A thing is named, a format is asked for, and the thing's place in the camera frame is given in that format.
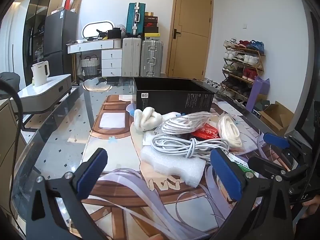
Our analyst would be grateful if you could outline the oval vanity mirror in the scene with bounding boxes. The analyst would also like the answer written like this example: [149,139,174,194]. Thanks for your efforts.
[81,21,115,39]

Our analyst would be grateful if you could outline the white electric kettle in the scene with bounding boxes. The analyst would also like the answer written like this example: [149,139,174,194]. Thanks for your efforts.
[31,61,50,87]

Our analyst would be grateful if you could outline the anime print table mat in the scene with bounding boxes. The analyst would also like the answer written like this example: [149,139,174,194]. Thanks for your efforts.
[57,93,296,240]

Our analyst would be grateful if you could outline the silver suitcase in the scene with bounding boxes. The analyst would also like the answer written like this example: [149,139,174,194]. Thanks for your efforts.
[140,40,163,77]

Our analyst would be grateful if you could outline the brown cardboard box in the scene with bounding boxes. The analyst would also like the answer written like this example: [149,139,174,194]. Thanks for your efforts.
[259,101,294,137]

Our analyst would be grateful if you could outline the white grey side table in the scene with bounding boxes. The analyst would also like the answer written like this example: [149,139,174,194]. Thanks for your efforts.
[18,74,72,114]

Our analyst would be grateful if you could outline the white plush toy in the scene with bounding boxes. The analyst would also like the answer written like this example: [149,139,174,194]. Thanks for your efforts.
[133,107,181,132]

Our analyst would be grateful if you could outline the cream rope coil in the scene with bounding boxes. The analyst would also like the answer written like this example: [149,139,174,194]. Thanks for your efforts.
[218,113,243,149]

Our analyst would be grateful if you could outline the white dressing desk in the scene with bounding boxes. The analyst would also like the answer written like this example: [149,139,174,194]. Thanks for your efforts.
[67,39,122,54]

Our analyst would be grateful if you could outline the black refrigerator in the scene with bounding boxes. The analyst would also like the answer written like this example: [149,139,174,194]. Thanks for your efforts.
[43,9,78,76]

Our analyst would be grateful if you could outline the person's right hand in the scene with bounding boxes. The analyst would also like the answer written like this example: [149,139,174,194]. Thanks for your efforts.
[302,195,320,218]

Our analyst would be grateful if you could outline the white charging cable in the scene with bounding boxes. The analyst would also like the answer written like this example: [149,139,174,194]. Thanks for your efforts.
[151,134,230,162]

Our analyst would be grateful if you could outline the wooden shoe rack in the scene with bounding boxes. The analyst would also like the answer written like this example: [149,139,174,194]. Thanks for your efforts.
[221,38,265,106]

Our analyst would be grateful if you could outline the white drawer unit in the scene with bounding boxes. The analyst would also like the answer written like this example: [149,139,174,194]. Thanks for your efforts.
[101,49,122,77]

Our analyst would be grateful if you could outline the wooden door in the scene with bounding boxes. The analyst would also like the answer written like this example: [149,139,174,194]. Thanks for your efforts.
[165,0,214,80]

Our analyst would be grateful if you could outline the black cardboard box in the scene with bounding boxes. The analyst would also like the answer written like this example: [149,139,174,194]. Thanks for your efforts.
[133,77,214,115]

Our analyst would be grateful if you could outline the purple paper bag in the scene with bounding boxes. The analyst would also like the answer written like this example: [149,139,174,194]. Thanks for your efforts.
[246,76,270,112]

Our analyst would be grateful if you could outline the stacked shoe boxes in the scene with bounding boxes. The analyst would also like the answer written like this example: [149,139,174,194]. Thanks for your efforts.
[144,11,161,40]

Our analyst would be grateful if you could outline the red and white packet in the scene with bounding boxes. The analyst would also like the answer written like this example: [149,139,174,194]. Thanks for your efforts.
[191,123,220,140]

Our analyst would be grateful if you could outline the striped basket bag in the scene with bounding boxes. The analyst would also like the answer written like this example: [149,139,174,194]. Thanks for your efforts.
[80,56,100,76]

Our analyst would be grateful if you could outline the teal suitcase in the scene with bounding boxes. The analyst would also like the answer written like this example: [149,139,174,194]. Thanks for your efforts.
[126,2,146,37]

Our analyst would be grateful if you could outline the green and white pouch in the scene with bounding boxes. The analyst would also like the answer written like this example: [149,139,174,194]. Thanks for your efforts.
[227,153,259,177]

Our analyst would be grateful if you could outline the white suitcase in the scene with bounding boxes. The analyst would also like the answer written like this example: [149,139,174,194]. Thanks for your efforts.
[121,37,142,77]

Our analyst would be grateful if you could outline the bagged white rope bundle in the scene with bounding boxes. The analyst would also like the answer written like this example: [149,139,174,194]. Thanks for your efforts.
[161,111,218,136]

